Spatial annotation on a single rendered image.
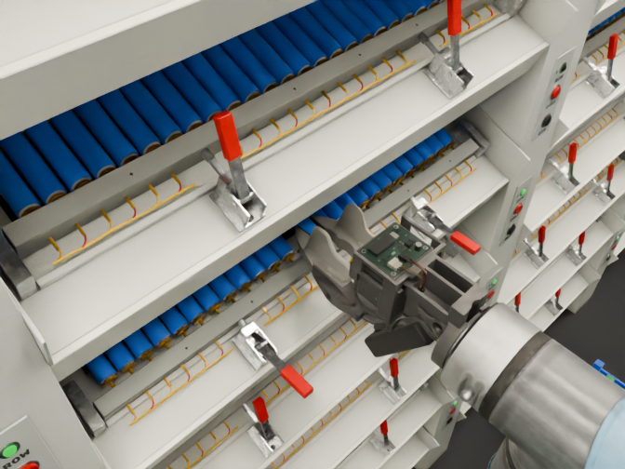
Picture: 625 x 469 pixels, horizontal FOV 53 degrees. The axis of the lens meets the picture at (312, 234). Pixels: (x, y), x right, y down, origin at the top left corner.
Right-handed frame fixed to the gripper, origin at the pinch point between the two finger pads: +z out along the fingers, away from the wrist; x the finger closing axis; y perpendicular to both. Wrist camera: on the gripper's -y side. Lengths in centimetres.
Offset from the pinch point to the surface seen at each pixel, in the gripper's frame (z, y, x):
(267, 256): 2.2, -1.9, 4.6
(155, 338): 1.9, -2.2, 19.2
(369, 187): 2.1, -2.0, -11.7
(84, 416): -0.6, -2.1, 28.4
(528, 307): -7, -67, -64
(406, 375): -5, -46, -19
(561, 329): -11, -101, -93
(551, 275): -6, -66, -76
